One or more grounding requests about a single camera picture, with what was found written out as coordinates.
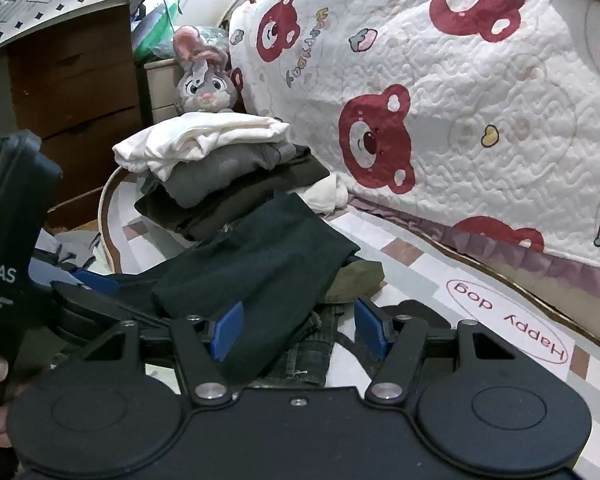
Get beige nightstand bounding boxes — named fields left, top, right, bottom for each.
left=144, top=57, right=186, bottom=126

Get green plastic bag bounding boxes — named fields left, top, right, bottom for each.
left=130, top=0, right=231, bottom=61

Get grey plush rabbit toy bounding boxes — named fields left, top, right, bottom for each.
left=172, top=25, right=241, bottom=113

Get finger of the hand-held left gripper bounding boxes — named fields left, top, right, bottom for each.
left=50, top=269, right=173, bottom=346

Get dark olive folded garment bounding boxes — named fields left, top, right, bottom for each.
left=134, top=145, right=331, bottom=241

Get dark green pants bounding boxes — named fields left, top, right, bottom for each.
left=115, top=192, right=362, bottom=383

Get white folded garment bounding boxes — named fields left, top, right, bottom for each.
left=112, top=111, right=291, bottom=181

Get white bear print quilt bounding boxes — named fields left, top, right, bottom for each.
left=227, top=0, right=600, bottom=276

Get grey folded garment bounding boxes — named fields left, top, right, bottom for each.
left=140, top=142, right=296, bottom=208

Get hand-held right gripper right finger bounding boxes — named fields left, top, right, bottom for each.
left=354, top=297, right=518, bottom=407

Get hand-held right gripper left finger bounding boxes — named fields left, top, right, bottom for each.
left=82, top=301, right=245, bottom=407

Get olive green garment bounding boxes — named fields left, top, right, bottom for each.
left=325, top=258, right=386, bottom=306

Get grey and white crumpled clothes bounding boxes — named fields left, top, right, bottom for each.
left=34, top=230, right=103, bottom=273

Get brown wooden dresser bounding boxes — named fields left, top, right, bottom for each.
left=0, top=2, right=153, bottom=231

